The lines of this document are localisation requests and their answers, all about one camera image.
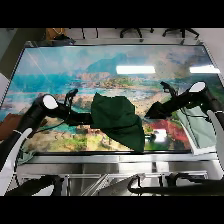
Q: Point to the brown garment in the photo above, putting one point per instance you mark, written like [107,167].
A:
[7,126]

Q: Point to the black office chair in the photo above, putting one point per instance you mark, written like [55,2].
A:
[181,31]
[135,31]

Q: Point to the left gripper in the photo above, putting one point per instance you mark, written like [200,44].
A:
[81,119]

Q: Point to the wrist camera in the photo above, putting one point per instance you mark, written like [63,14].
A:
[71,94]
[167,87]

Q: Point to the grey-green garment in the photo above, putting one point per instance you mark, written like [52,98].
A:
[26,155]

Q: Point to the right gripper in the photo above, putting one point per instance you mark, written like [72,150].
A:
[156,110]

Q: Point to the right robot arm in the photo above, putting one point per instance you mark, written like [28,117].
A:
[186,98]

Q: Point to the dark green garment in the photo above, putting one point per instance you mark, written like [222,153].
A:
[116,116]

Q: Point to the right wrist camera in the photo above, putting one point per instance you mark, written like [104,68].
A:
[167,87]

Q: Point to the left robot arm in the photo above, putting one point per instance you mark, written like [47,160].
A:
[35,115]

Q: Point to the pale green garment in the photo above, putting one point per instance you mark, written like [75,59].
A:
[197,130]

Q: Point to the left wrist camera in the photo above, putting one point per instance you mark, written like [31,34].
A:
[71,94]

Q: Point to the silver frame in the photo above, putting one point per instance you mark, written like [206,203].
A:
[100,163]

